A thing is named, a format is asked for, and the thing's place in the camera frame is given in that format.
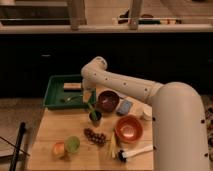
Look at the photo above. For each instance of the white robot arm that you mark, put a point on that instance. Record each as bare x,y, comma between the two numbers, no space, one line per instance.
179,126

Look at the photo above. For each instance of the wooden post left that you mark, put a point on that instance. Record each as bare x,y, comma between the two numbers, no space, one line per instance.
76,11

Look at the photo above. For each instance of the white cup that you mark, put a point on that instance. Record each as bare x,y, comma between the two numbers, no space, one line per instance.
147,113

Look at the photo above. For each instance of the wooden block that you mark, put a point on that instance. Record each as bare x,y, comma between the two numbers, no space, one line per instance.
72,86

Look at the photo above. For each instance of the green utensil in cup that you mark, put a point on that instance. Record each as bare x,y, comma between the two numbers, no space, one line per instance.
92,110

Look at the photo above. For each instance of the dark purple bowl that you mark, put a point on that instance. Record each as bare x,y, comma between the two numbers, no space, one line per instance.
108,101

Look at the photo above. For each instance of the black tripod pole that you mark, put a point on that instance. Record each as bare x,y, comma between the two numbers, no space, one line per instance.
17,147

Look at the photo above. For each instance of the yellow banana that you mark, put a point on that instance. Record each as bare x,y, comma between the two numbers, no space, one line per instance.
112,147

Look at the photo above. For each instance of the metal fork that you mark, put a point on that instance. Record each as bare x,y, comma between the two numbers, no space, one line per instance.
68,99

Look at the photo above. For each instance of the green plastic tray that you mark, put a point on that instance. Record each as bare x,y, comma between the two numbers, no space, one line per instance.
55,92

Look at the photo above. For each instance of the blue sponge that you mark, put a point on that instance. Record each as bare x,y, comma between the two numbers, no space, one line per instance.
124,108

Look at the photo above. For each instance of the orange bowl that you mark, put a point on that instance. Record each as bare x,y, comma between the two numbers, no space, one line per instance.
128,129

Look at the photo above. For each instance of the wooden post right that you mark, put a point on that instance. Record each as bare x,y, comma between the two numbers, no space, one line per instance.
134,14

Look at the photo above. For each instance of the dark green cup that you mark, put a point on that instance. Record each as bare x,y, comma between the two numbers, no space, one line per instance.
97,122

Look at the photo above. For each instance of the bunch of purple grapes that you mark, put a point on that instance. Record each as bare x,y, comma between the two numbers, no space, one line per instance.
96,138

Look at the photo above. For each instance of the orange peach fruit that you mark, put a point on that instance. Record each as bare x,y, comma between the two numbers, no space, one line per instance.
58,149

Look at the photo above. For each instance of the wooden post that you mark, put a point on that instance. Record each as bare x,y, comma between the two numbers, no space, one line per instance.
76,11
134,14

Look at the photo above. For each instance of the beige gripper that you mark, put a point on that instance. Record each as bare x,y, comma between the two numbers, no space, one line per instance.
86,95

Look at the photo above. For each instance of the white handled black brush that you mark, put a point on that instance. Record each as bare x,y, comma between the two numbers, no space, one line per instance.
124,155

